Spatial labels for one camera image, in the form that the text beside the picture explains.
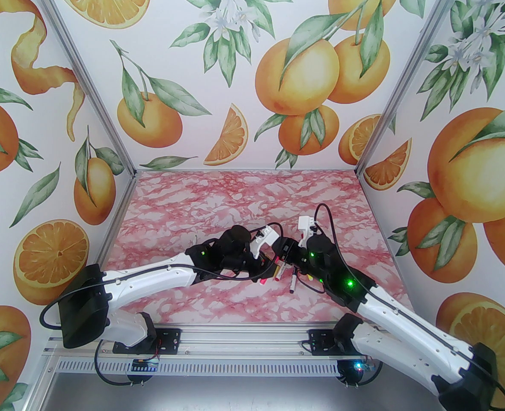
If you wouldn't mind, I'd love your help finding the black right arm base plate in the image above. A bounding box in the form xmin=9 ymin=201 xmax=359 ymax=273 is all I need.
xmin=307 ymin=328 xmax=379 ymax=355

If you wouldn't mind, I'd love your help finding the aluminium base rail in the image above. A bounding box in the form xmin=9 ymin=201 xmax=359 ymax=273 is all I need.
xmin=43 ymin=322 xmax=450 ymax=375

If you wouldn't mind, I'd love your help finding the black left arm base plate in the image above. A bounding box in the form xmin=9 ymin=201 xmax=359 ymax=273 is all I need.
xmin=113 ymin=327 xmax=181 ymax=355

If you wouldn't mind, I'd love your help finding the black base cable loop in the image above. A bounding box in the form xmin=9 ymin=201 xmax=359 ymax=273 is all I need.
xmin=94 ymin=334 xmax=161 ymax=387
xmin=337 ymin=356 xmax=383 ymax=388

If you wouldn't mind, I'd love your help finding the aluminium frame post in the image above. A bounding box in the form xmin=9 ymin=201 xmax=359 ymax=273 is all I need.
xmin=33 ymin=0 xmax=138 ymax=179
xmin=354 ymin=0 xmax=484 ymax=179

